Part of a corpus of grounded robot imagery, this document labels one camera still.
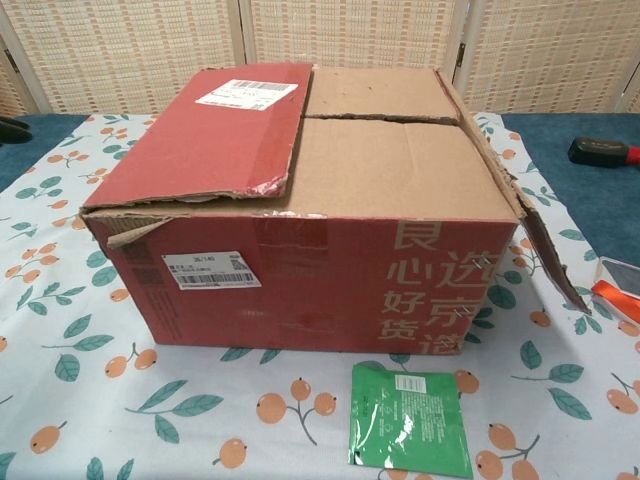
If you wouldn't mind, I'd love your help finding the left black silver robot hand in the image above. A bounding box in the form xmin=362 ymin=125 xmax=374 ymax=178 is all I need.
xmin=0 ymin=117 xmax=32 ymax=147

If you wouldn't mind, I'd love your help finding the white card holder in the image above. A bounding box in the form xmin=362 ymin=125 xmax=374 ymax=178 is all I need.
xmin=597 ymin=255 xmax=640 ymax=296

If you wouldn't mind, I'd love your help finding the red cardboard shipping box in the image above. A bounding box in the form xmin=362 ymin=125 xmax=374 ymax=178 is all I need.
xmin=77 ymin=62 xmax=594 ymax=356

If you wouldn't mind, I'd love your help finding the green foil sachet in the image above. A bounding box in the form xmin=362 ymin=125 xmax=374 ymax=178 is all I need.
xmin=347 ymin=362 xmax=475 ymax=480

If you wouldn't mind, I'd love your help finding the orange lanyard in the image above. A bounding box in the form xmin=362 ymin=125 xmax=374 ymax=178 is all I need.
xmin=589 ymin=279 xmax=640 ymax=321

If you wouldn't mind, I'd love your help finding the black key fob red tag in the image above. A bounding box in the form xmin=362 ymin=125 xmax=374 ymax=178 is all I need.
xmin=568 ymin=135 xmax=640 ymax=167

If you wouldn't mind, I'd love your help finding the woven bamboo folding screen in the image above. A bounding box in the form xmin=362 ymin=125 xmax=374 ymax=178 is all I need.
xmin=0 ymin=0 xmax=640 ymax=121

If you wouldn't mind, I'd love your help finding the floral print tablecloth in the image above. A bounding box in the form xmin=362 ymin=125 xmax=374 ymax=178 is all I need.
xmin=0 ymin=112 xmax=640 ymax=480

